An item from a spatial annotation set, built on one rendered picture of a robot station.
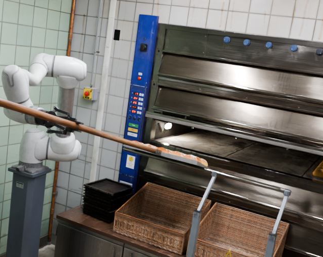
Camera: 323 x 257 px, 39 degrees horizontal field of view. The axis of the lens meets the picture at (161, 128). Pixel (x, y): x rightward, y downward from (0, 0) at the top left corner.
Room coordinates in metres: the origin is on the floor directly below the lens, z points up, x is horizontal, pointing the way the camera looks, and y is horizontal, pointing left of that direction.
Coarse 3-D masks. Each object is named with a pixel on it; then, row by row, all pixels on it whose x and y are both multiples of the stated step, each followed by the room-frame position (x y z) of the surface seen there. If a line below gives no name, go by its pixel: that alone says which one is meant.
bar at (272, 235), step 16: (160, 160) 3.08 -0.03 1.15; (176, 160) 3.04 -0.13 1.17; (224, 176) 2.87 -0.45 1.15; (208, 192) 2.82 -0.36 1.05; (288, 192) 2.68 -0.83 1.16; (192, 224) 2.71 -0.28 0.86; (192, 240) 2.70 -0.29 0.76; (272, 240) 2.49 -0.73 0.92; (192, 256) 2.69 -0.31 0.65; (272, 256) 2.50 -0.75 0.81
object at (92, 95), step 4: (84, 88) 3.75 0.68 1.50; (88, 88) 3.74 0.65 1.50; (92, 88) 3.73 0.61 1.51; (96, 88) 3.78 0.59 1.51; (84, 92) 3.75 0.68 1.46; (92, 92) 3.72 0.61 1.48; (96, 92) 3.77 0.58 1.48; (84, 96) 3.75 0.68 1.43; (88, 96) 3.73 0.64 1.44; (92, 96) 3.72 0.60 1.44; (96, 96) 3.77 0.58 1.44
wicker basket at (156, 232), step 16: (144, 192) 3.44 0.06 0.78; (160, 192) 3.43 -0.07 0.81; (176, 192) 3.38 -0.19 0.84; (128, 208) 3.23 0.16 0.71; (144, 208) 3.43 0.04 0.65; (176, 208) 3.33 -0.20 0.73; (192, 208) 3.30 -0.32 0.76; (208, 208) 3.23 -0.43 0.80; (128, 224) 3.02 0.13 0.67; (144, 224) 2.97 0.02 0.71; (160, 224) 3.31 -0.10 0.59; (176, 224) 3.29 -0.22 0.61; (144, 240) 2.96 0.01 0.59; (160, 240) 2.91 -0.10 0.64; (176, 240) 2.86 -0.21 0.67
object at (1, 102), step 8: (0, 104) 1.60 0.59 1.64; (8, 104) 1.63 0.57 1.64; (16, 104) 1.68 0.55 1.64; (24, 112) 1.72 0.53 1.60; (32, 112) 1.75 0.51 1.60; (40, 112) 1.80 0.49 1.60; (48, 120) 1.86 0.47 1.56; (56, 120) 1.89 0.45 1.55; (64, 120) 1.95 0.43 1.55; (80, 128) 2.06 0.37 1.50; (88, 128) 2.12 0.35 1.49; (104, 136) 2.26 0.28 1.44; (112, 136) 2.33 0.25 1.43; (128, 144) 2.50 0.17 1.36; (136, 144) 2.58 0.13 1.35; (152, 152) 2.82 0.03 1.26
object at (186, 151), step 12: (156, 144) 3.52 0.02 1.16; (168, 144) 3.50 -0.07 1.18; (204, 156) 3.34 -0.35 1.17; (216, 156) 3.33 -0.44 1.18; (240, 168) 3.21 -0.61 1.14; (252, 168) 3.17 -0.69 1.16; (264, 168) 3.16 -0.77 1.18; (288, 180) 3.06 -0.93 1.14; (300, 180) 3.03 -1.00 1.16; (312, 180) 3.01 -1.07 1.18
